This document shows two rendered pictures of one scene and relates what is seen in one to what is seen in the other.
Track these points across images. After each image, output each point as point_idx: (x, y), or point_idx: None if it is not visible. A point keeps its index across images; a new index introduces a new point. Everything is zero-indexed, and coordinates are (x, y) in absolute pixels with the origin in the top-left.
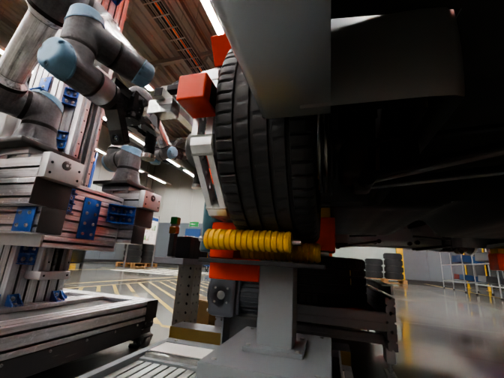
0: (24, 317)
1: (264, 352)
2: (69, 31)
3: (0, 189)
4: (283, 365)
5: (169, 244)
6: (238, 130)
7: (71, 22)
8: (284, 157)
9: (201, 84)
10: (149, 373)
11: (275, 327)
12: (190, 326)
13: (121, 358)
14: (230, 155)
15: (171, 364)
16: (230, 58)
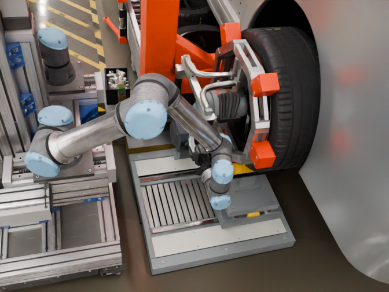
0: (99, 219)
1: (245, 190)
2: (226, 190)
3: (70, 194)
4: (257, 197)
5: None
6: (279, 166)
7: (227, 185)
8: (294, 167)
9: (272, 161)
10: (161, 195)
11: (248, 180)
12: (142, 142)
13: (139, 194)
14: (270, 170)
15: (163, 182)
16: (285, 135)
